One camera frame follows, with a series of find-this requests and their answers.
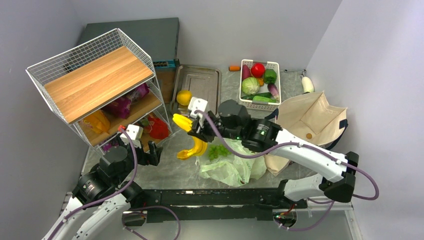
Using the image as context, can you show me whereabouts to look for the beige canvas tote bag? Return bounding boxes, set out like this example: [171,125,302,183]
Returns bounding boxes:
[264,91,349,177]

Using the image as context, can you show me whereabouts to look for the dark green cucumber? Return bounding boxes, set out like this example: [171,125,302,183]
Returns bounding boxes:
[241,92,273,100]

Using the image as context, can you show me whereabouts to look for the yellow lemon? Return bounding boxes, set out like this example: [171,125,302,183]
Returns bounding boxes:
[176,90,192,106]

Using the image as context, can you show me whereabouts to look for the green cabbage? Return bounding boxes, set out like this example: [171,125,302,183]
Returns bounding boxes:
[241,77,260,95]

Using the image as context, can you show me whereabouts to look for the purple sweet potato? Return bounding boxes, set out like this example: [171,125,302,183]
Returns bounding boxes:
[241,64,251,81]

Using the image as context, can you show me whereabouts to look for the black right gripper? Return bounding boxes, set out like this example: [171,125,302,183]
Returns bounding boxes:
[188,110,243,142]

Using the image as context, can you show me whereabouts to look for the top wooden shelf board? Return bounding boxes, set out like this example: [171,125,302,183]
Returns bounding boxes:
[44,46,154,124]

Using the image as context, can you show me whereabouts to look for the green grapes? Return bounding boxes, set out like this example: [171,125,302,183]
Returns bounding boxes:
[208,144,231,161]

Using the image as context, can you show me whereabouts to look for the yellow snack bag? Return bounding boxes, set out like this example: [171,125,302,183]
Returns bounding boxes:
[81,110,110,134]

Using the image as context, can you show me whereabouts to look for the light green bitter gourd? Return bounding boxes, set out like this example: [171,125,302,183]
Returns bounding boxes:
[252,96,277,103]

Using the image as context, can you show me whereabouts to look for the dark grey network switch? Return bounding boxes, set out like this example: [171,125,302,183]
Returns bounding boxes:
[77,17,180,73]

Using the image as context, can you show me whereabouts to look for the green bell pepper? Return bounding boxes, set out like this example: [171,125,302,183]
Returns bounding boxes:
[263,68,278,84]

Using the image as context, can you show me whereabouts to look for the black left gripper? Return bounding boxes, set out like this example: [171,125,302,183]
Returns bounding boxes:
[114,133,163,185]

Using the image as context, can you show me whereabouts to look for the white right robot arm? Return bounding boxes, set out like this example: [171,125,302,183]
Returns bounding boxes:
[188,97,359,208]

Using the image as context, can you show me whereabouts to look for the red apple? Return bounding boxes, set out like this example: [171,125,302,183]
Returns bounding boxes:
[250,63,266,78]

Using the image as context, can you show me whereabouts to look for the red snack bag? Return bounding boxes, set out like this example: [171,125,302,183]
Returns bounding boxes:
[140,114,169,140]

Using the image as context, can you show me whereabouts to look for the green avocado plastic bag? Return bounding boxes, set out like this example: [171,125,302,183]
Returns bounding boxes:
[195,138,267,187]

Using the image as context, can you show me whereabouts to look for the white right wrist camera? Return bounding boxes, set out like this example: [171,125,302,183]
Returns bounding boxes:
[187,96,209,119]

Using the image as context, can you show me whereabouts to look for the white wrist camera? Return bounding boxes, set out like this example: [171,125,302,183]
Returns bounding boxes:
[118,124,143,149]
[187,96,209,119]

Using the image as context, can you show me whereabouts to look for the purple grape snack bag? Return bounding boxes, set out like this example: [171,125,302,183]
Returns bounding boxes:
[101,140,119,152]

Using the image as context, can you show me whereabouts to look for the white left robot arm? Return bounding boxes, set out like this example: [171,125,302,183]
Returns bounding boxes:
[44,141,163,240]

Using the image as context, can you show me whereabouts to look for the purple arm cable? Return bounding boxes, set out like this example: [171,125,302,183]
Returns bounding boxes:
[46,127,181,240]
[195,110,380,232]

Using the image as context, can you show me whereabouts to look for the purple white eggplant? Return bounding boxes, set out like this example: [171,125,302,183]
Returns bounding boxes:
[267,83,280,101]

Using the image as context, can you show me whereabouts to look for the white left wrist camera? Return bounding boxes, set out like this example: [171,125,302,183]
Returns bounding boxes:
[118,124,143,149]

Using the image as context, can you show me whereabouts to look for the yellow banana bunch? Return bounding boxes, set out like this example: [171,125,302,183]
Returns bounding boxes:
[172,113,208,160]

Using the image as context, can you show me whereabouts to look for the white wire shelf rack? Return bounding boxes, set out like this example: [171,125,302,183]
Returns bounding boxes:
[26,28,169,154]

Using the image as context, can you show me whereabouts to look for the white plastic basket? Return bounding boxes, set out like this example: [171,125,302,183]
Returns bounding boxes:
[238,59,282,111]

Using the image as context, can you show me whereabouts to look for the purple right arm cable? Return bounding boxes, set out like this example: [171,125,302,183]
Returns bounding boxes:
[195,110,380,232]

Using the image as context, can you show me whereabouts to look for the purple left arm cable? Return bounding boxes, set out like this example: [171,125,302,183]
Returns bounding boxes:
[46,127,181,240]

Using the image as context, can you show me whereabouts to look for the white radish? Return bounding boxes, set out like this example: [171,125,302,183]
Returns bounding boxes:
[301,76,315,93]

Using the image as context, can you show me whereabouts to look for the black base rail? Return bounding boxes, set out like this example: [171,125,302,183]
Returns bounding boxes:
[123,180,308,223]

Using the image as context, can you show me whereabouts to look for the metal tray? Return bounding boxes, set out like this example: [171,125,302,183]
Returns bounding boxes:
[170,65,222,117]

